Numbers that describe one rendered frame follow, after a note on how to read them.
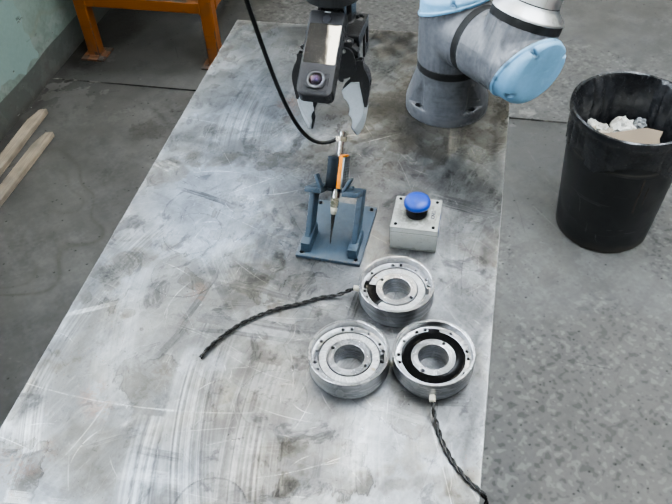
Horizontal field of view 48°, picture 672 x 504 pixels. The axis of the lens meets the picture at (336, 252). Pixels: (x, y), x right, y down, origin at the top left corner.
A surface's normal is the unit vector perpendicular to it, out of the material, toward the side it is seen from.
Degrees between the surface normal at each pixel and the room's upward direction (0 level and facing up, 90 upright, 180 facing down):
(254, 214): 0
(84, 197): 0
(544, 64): 97
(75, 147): 0
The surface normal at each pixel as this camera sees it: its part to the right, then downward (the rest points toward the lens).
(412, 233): -0.20, 0.71
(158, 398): -0.04, -0.69
